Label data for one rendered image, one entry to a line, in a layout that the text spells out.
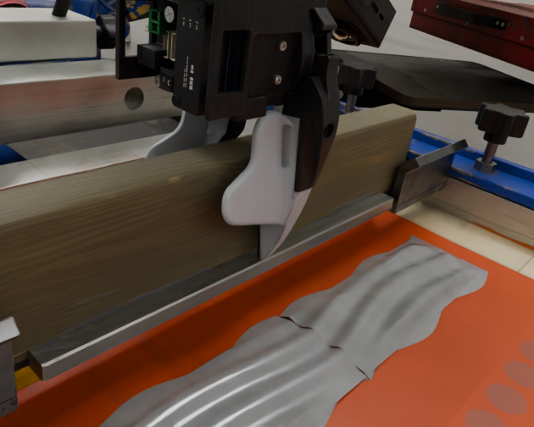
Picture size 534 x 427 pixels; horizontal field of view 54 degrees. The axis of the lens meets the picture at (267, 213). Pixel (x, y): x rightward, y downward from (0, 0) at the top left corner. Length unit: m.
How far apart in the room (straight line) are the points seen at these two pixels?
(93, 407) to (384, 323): 0.18
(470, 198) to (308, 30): 0.30
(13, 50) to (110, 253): 0.30
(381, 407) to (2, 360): 0.19
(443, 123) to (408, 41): 0.39
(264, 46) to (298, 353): 0.17
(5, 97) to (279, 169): 0.25
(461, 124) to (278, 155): 2.17
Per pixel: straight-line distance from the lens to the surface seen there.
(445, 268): 0.44
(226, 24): 0.22
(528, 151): 2.35
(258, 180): 0.27
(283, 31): 0.25
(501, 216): 0.52
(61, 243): 0.24
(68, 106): 0.49
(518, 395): 0.35
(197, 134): 0.32
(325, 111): 0.27
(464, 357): 0.36
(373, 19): 0.33
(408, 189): 0.46
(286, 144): 0.28
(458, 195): 0.53
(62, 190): 0.24
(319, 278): 0.39
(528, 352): 0.39
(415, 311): 0.37
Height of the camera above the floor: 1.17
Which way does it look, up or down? 27 degrees down
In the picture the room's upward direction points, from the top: 9 degrees clockwise
